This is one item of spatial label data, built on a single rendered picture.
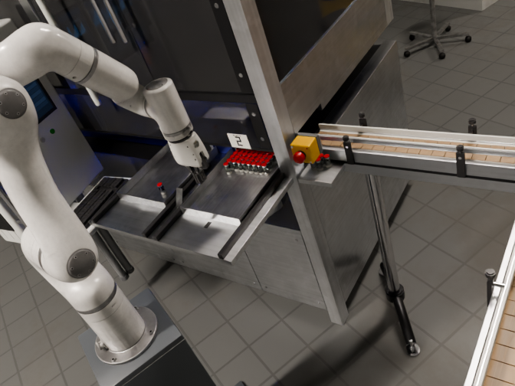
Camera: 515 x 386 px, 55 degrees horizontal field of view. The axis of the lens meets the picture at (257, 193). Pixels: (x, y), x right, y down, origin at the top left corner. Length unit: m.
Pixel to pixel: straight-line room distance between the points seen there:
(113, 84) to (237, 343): 1.54
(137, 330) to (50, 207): 0.46
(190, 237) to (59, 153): 0.83
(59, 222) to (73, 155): 1.13
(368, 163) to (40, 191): 1.01
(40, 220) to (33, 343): 1.98
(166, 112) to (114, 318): 0.56
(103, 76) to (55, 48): 0.13
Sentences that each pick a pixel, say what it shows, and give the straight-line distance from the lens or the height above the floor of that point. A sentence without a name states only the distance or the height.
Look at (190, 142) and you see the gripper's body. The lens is 1.39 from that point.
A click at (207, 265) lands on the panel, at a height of 0.17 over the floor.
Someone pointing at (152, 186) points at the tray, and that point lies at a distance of 1.98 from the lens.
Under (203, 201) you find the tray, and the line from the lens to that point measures 1.77.
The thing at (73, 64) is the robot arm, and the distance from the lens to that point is 1.18.
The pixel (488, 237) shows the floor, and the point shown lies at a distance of 2.62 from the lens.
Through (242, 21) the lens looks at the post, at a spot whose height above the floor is 1.45.
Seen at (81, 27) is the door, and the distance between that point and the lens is 1.98.
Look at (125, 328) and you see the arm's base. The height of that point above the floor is 0.94.
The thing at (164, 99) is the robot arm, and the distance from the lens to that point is 1.32.
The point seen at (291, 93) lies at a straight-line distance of 1.64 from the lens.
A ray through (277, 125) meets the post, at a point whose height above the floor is 1.10.
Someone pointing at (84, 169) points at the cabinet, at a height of 0.88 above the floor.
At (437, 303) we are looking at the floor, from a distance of 2.37.
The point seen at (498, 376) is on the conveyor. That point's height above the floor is 0.93.
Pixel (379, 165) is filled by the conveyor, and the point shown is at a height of 0.89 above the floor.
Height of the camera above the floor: 1.91
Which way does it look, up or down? 37 degrees down
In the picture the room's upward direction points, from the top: 21 degrees counter-clockwise
